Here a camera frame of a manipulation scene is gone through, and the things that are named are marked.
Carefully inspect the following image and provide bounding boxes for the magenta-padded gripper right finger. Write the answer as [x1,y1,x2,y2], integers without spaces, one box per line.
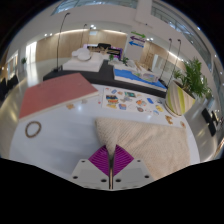
[111,144,155,190]

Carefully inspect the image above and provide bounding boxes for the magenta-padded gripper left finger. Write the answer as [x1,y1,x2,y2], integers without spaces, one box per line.
[70,144,111,190]

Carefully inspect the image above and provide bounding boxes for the beige knitted towel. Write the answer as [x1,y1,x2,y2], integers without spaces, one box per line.
[94,117,192,181]

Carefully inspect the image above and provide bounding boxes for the white sheet with colourful stickers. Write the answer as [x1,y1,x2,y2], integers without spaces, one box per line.
[100,86,166,116]

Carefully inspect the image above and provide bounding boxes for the salmon pink flat board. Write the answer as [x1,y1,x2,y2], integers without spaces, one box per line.
[18,72,100,123]

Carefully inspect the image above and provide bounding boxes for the potted plant in striped pot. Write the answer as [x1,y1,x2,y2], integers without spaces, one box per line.
[164,57,212,118]

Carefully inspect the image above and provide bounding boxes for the black display table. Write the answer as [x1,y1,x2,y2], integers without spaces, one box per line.
[42,59,168,99]

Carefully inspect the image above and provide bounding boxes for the blue mat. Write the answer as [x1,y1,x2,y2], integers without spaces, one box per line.
[113,68,167,91]

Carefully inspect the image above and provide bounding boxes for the beige architectural model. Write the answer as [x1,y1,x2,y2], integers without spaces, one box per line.
[133,59,159,83]

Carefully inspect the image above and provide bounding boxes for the black chairs group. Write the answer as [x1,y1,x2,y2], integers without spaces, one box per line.
[0,74,19,101]
[201,108,219,137]

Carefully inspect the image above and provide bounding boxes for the white architectural model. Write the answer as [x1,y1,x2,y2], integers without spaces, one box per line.
[62,47,104,73]

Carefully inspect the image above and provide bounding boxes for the black piano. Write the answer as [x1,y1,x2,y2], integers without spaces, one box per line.
[87,43,124,60]

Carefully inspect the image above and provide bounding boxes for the pillar sign with coloured arrows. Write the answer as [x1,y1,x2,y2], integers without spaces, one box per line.
[128,30,148,61]

